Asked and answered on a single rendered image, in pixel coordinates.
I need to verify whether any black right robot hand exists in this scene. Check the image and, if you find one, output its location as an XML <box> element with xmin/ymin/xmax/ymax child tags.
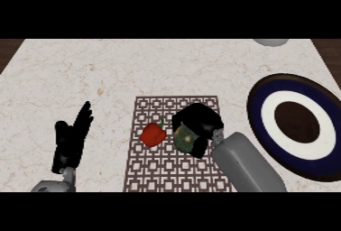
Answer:
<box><xmin>170</xmin><ymin>102</ymin><xmax>225</xmax><ymax>160</ymax></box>

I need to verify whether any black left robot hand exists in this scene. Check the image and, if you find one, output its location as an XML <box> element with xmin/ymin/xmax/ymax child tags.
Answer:
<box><xmin>51</xmin><ymin>100</ymin><xmax>95</xmax><ymax>175</ymax></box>

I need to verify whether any green squash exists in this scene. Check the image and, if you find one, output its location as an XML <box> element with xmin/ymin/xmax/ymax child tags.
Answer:
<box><xmin>172</xmin><ymin>123</ymin><xmax>201</xmax><ymax>152</ymax></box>

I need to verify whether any brown patterned placemat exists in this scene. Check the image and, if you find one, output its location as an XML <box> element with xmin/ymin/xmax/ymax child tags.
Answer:
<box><xmin>123</xmin><ymin>96</ymin><xmax>240</xmax><ymax>193</ymax></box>

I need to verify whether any blue and white plate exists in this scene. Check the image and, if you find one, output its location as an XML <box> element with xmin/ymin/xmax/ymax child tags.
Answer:
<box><xmin>247</xmin><ymin>73</ymin><xmax>341</xmax><ymax>183</ymax></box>

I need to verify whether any red bell pepper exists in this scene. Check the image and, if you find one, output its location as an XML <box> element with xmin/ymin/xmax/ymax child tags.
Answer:
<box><xmin>139</xmin><ymin>118</ymin><xmax>169</xmax><ymax>148</ymax></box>

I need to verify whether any grey round object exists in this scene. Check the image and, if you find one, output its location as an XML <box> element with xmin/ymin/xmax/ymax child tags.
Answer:
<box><xmin>253</xmin><ymin>39</ymin><xmax>291</xmax><ymax>48</ymax></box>

